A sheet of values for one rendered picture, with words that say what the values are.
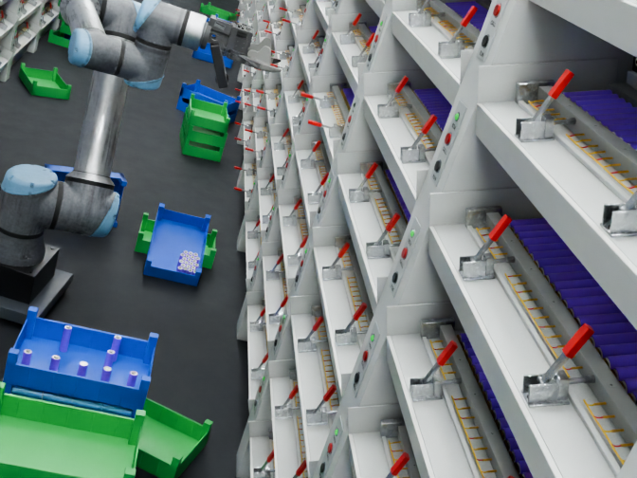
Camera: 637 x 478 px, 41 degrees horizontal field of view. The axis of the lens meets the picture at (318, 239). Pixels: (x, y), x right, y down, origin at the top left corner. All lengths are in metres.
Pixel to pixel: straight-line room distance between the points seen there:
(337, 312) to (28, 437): 0.66
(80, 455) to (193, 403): 0.82
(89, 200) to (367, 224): 1.20
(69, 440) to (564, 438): 1.20
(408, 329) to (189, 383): 1.42
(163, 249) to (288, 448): 1.48
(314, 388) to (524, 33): 0.93
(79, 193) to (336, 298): 1.13
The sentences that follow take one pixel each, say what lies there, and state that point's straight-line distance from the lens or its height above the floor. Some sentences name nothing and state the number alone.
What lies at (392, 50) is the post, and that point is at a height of 1.18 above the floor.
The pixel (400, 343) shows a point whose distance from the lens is 1.29.
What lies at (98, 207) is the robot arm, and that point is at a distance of 2.68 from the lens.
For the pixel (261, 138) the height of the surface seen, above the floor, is 0.33.
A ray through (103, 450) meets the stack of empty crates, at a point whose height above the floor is 0.32.
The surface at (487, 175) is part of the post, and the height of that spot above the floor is 1.17.
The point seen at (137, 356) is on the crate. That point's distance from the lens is 2.10.
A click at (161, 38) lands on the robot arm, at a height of 1.00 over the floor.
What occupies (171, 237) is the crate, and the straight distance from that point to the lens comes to 3.31.
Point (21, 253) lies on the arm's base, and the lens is 2.71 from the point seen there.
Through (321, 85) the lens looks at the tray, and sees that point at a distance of 2.59.
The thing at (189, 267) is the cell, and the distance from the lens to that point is 3.14.
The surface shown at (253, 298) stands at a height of 0.17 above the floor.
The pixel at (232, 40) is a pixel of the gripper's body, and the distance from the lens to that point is 2.20.
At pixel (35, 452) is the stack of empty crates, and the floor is 0.32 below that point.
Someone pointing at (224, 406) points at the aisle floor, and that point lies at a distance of 2.59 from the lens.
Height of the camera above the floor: 1.47
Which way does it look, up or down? 22 degrees down
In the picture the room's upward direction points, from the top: 19 degrees clockwise
